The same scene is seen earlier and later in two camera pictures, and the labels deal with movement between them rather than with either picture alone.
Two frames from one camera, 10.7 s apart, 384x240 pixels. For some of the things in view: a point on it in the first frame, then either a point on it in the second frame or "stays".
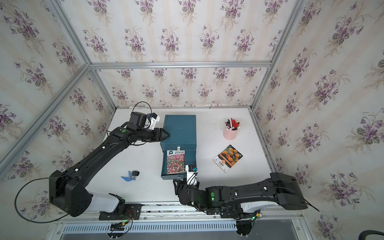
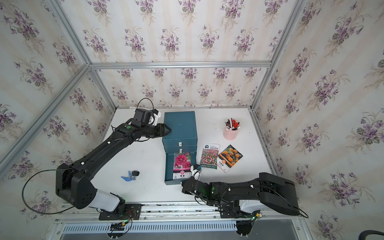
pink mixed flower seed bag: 176,161 to 209,156
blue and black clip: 132,176 stays
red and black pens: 232,124 stays
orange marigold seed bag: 227,158 stays
